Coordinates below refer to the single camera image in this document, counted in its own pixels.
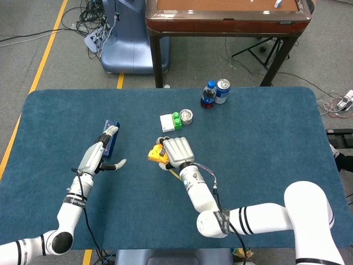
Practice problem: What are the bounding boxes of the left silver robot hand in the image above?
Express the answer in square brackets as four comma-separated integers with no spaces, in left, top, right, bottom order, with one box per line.
[78,125,127,175]

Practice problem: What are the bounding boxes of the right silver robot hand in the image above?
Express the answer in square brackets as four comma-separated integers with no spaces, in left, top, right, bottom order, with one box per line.
[156,136,195,171]

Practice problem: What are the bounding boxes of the yellow tape measure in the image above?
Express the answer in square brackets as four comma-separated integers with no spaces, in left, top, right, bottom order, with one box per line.
[147,144,183,182]

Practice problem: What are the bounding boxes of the dark blue rectangular box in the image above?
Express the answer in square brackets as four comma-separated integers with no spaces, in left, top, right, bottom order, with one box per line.
[101,119,121,158]

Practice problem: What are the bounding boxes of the green toy brick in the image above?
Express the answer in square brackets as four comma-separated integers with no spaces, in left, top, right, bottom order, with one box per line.
[171,112,183,131]

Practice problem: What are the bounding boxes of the small white box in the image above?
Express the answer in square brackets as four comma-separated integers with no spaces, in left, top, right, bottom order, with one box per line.
[159,113,175,133]

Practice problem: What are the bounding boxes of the clear round jar of pins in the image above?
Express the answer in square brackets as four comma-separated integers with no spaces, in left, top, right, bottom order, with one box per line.
[179,109,194,125]

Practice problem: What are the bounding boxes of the Pepsi cola plastic bottle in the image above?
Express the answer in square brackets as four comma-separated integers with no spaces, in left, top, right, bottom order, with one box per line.
[200,79,217,110]

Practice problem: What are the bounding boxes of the blue felt table cover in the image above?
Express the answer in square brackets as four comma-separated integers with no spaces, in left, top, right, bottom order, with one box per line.
[0,87,341,251]

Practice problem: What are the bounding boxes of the blue soda can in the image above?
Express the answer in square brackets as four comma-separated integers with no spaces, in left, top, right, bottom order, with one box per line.
[215,78,231,105]

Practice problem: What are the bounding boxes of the blue-grey robot torso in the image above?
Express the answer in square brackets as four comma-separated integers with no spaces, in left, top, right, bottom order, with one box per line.
[114,248,235,265]

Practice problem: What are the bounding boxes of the white floor socket board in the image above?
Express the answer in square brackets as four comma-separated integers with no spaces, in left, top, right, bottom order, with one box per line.
[84,27,107,53]

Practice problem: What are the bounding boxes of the black tripod stand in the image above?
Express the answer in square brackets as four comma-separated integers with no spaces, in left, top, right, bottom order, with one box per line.
[231,37,290,74]

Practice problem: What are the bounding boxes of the brown mahjong table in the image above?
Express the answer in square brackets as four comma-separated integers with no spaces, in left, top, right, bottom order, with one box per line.
[145,0,312,88]

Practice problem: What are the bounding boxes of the black equipment case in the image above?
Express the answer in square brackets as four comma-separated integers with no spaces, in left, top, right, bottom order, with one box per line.
[327,128,353,172]

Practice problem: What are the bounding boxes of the white power strip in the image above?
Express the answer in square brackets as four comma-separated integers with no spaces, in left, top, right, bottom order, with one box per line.
[336,89,353,113]

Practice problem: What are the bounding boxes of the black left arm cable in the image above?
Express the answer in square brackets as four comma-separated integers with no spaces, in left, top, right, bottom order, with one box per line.
[71,168,107,265]

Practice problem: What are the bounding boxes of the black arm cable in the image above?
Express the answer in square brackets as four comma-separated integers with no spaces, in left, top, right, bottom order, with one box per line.
[71,168,107,265]
[192,162,249,265]

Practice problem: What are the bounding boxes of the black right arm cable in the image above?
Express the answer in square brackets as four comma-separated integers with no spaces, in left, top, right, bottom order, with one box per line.
[192,162,249,265]

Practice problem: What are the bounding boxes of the blue-grey machine pedestal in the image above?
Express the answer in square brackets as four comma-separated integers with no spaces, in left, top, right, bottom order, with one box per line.
[100,0,170,75]

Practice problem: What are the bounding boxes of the tangle of black floor cables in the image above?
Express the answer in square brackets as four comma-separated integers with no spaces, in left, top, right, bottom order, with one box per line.
[60,0,116,60]

